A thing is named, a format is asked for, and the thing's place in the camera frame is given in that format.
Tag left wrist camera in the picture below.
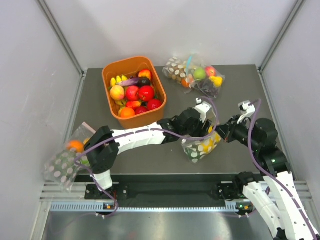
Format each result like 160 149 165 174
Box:
194 97 215 123

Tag orange in left bag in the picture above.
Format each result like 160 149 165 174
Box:
66 140 84 153

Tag polka dot zip bag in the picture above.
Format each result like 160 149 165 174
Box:
181 109 223 164

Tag grey cable duct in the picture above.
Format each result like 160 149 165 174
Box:
50 201 253 213

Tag red yellow apple in bin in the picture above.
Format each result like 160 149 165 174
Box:
138 69 153 81

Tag purple cable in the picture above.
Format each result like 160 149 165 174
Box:
247 98 318 240
73 96 219 217

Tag yellow fruit in left bag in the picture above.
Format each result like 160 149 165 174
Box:
83 138 90 145

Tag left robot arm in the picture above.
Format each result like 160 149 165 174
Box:
84 105 216 199

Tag fake banana bunch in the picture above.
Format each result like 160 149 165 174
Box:
110 75 128 87

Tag fake eggplant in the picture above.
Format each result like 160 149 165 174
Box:
116 77 151 88

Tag dark red fruit in bin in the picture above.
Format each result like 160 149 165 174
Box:
146 98 162 111

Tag red fake apple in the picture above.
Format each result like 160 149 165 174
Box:
138 85 155 102

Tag orange in bin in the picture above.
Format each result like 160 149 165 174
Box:
120 107 136 119

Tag orange plastic bin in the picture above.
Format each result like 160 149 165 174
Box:
102 56 167 129

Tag green fruit in left bag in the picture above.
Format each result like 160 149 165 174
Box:
80 155 90 167

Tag peach in bin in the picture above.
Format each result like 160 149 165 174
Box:
109 85 126 101

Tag red apple in bag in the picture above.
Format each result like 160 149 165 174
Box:
204 66 217 77

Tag purple fake grapes in bag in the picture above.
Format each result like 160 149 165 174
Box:
197 79 220 98

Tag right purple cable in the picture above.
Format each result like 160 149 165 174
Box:
247 98 318 240

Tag yellow fake pear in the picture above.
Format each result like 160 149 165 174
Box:
209 76 224 88

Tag green fake apple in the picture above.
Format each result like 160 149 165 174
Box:
193 67 207 81

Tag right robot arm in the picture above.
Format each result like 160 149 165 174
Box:
215 115 320 240

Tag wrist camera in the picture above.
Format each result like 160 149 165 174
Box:
194 97 215 123
237 100 256 125

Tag clear bag with fruit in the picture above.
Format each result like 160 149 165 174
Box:
185 54 225 99

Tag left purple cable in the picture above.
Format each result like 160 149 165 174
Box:
73 96 219 217

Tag yellow fake fruit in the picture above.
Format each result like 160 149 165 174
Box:
198 135 221 155
208 126 214 134

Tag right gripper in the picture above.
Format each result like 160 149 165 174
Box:
212 113 260 151

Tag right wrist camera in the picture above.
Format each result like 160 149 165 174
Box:
237 100 256 125

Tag brown polka dot bag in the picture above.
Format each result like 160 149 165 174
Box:
162 56 193 88

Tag left zip bag with fruit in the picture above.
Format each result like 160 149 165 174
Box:
43 122 96 192

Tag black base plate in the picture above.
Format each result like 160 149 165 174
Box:
85 174 244 203

